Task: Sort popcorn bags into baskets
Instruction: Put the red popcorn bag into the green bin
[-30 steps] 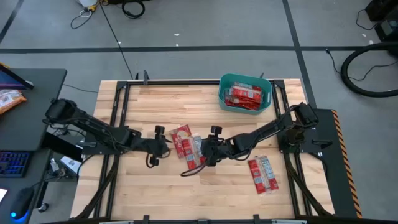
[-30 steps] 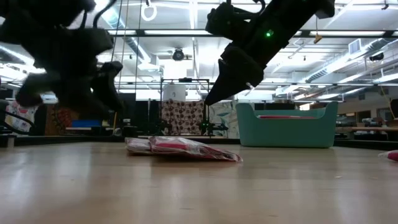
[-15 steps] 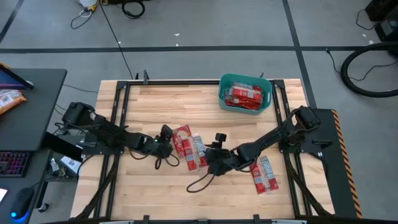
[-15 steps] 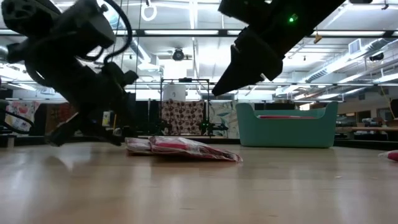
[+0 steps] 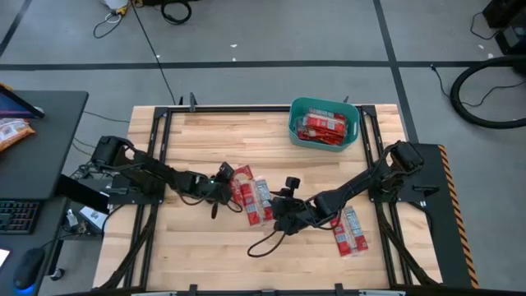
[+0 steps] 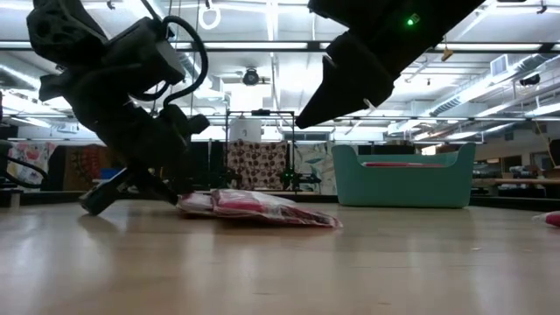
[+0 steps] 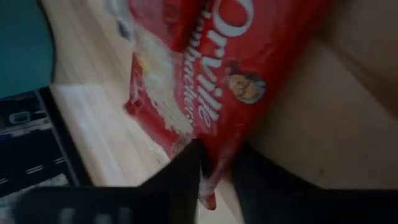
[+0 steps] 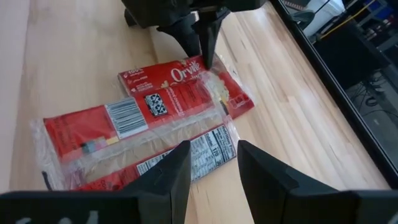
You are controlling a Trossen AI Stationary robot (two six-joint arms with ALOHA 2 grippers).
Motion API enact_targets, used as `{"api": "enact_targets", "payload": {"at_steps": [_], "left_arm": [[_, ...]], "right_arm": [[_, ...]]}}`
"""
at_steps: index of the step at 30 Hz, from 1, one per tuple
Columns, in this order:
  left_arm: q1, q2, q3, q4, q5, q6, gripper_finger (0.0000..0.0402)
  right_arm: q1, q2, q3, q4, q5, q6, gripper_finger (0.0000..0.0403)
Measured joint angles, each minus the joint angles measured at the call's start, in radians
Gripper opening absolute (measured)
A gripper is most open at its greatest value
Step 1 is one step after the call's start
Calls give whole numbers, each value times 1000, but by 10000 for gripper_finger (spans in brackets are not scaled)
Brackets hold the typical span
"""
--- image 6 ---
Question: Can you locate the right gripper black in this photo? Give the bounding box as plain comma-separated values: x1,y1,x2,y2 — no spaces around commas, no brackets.
295,0,487,130

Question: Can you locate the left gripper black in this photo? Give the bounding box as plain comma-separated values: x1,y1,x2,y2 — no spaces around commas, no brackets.
65,82,211,217

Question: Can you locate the red popcorn bag clear wrapper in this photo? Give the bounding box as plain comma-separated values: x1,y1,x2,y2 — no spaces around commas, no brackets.
176,191,220,215
211,188,344,229
531,210,560,228

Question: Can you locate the dark orange patterned cloth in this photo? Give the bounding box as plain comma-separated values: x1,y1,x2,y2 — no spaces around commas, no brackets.
62,143,116,192

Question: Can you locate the leaf print cloth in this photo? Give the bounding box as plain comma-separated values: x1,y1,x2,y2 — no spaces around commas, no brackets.
292,142,339,196

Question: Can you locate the black overhead beam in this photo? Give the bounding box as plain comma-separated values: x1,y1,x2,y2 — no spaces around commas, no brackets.
0,39,560,55

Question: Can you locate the black round ceiling lamp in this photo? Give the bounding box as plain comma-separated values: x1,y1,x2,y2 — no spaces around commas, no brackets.
241,66,263,88

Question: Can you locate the black background robot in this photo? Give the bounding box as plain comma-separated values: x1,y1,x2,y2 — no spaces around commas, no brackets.
279,169,324,190

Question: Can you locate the floral print cloth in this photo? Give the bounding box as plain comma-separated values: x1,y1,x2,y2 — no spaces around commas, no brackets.
5,141,59,187

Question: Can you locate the teal plastic basket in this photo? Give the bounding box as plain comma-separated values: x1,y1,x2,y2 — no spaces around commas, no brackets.
331,142,477,209

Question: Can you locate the brown dotted cloth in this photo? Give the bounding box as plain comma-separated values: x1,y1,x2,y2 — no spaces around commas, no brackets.
226,139,289,192

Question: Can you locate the white ceiling vent box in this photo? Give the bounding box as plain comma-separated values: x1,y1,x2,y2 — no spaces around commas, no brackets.
489,53,509,78

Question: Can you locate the wooden background table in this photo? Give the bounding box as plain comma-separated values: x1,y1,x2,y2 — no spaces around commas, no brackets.
471,177,560,188

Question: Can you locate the black aluminium table frame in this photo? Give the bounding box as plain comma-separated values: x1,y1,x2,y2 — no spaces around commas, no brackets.
0,188,560,212

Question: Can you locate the black metal stand frame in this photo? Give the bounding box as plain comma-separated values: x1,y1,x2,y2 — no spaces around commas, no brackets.
224,108,298,193

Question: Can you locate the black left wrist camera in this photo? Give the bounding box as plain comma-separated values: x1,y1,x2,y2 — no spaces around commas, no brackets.
101,16,188,95

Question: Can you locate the white hanging ring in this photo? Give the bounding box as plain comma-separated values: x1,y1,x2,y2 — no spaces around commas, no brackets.
198,0,223,32

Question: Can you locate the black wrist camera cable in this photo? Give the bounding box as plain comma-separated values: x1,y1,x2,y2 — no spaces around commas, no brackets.
130,15,210,109

